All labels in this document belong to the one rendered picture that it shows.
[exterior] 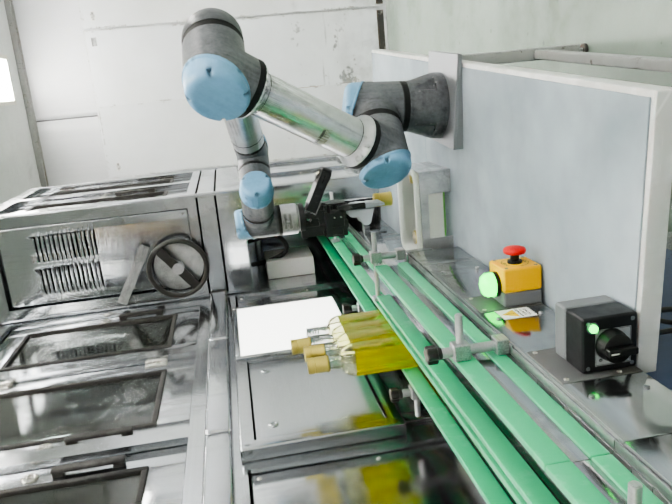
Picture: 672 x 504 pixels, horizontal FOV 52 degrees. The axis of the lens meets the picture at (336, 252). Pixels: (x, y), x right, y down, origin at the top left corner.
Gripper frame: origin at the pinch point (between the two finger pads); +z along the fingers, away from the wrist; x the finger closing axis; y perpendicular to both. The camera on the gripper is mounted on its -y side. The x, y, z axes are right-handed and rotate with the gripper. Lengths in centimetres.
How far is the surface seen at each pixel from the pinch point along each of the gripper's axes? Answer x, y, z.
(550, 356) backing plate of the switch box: 78, 14, 7
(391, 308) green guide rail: 22.3, 21.2, -3.5
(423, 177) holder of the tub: 7.3, -5.3, 10.1
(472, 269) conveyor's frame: 31.3, 12.2, 12.5
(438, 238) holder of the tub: 6.7, 10.2, 13.1
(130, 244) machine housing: -77, 17, -72
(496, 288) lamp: 55, 10, 8
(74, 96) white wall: -395, -46, -144
